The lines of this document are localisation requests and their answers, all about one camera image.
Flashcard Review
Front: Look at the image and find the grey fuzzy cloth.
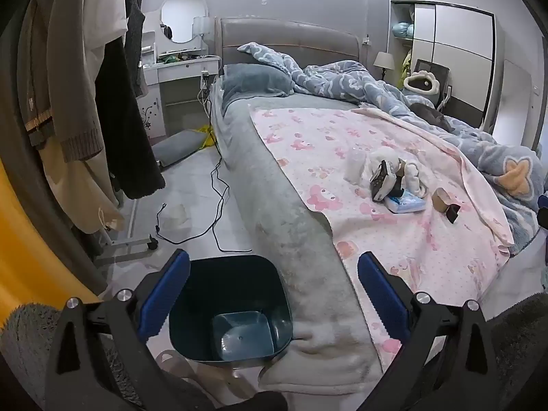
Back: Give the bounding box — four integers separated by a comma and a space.
0, 302, 142, 411
484, 293, 548, 411

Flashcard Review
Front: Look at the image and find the blue tissue packet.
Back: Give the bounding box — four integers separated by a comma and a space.
384, 190, 426, 214

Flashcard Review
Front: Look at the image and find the beige coat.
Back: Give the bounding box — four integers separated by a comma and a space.
43, 137, 125, 235

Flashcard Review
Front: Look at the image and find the blue floral duvet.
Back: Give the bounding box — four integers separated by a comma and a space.
237, 42, 548, 253

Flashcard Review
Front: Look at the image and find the clear plastic bottle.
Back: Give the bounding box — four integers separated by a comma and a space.
346, 148, 370, 185

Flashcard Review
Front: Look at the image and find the olive grey coat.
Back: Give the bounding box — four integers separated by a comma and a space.
26, 146, 110, 297

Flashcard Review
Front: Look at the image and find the white plush cushion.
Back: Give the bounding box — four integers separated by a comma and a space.
404, 70, 439, 95

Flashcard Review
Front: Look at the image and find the brown tape roll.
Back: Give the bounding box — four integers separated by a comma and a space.
431, 187, 455, 211

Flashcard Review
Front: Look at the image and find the white door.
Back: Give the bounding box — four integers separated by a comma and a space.
494, 58, 536, 148

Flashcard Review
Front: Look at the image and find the round wall mirror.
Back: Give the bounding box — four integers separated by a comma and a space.
160, 0, 209, 44

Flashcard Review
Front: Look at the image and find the bedside table lamp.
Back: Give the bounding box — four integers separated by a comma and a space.
373, 52, 397, 82

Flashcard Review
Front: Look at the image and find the pink printed blanket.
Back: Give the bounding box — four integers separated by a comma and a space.
248, 106, 514, 362

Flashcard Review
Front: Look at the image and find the grey floor cushion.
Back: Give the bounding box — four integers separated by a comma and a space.
152, 130, 208, 167

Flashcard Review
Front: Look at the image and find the grey-blue pillow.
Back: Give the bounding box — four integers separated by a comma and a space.
220, 63, 295, 104

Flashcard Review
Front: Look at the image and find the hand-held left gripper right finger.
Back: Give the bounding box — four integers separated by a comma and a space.
357, 252, 510, 411

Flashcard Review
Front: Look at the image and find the dark grey knit garment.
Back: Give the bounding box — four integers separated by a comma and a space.
124, 0, 148, 99

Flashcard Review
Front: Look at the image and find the yellow garment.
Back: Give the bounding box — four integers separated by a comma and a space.
0, 158, 100, 320

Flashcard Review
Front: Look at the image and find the black power cable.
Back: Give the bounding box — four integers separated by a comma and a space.
155, 154, 253, 253

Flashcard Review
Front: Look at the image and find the white cloth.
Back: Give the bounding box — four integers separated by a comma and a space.
364, 149, 429, 200

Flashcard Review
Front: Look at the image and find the white wardrobe with black trim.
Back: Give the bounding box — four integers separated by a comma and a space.
387, 0, 497, 131

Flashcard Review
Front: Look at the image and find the dark cloth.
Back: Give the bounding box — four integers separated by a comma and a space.
409, 103, 454, 131

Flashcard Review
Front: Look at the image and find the white vanity desk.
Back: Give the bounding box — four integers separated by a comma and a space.
137, 55, 222, 138

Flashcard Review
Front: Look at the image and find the clear plastic bag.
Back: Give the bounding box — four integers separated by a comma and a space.
154, 349, 262, 397

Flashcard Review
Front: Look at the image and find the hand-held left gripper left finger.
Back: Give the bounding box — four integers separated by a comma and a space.
43, 248, 191, 411

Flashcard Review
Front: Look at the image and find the white clothes rack base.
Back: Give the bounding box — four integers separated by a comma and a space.
94, 199, 160, 266

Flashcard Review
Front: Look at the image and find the yellow bag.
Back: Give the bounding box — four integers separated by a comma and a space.
195, 125, 217, 148

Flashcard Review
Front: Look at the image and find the black fleece garment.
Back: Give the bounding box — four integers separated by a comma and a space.
96, 36, 166, 200

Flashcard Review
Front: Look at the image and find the black chair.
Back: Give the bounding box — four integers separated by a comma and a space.
413, 59, 453, 110

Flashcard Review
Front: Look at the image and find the dark teal trash bin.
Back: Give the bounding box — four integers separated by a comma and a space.
168, 254, 294, 368

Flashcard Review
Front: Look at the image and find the white hanging garment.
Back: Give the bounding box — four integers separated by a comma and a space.
83, 0, 129, 48

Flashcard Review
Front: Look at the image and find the grey upholstered headboard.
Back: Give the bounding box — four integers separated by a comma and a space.
214, 17, 360, 73

